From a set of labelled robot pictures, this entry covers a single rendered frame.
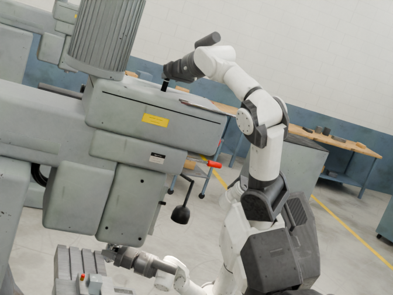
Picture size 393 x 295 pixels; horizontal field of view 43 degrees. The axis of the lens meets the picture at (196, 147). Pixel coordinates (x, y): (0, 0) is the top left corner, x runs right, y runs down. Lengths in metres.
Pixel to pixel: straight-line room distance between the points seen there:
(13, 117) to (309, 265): 1.03
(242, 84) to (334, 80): 8.36
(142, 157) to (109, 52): 0.37
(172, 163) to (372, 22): 8.42
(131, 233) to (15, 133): 0.54
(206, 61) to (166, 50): 6.99
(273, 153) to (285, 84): 7.90
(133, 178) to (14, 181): 0.40
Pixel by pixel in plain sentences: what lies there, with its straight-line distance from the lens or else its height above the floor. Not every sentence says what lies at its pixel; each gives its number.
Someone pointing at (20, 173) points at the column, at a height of 1.56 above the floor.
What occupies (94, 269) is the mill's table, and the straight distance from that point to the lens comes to 2.54.
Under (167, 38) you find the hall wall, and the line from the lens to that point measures 8.47.
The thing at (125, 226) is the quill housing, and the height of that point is 1.40.
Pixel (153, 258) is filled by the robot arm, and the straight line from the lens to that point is 1.95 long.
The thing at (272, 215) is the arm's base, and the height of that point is 1.69.
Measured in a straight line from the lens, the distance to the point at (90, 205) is 1.77.
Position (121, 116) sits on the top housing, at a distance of 1.66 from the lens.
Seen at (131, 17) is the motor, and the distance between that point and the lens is 1.66.
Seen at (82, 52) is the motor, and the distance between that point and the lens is 1.66.
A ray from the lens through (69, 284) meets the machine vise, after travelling 2.23.
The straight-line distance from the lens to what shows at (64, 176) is 1.72.
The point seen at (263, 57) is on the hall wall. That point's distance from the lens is 9.03.
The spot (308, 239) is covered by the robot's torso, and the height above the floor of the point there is 1.63.
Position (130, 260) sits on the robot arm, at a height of 1.25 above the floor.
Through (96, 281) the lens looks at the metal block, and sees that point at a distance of 2.16.
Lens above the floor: 2.18
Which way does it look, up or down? 14 degrees down
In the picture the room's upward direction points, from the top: 19 degrees clockwise
